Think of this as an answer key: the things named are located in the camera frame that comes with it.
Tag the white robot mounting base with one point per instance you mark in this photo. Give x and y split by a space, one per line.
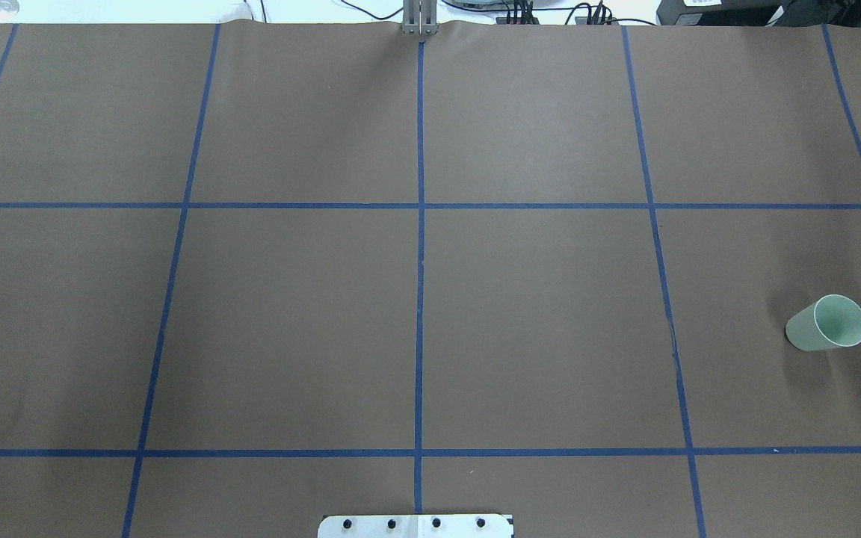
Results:
418 525

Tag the green plastic cup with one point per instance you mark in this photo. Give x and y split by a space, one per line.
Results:
830 323

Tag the black equipment box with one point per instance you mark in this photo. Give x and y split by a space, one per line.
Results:
789 14

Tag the grey camera stand post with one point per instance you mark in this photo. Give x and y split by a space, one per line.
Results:
419 17

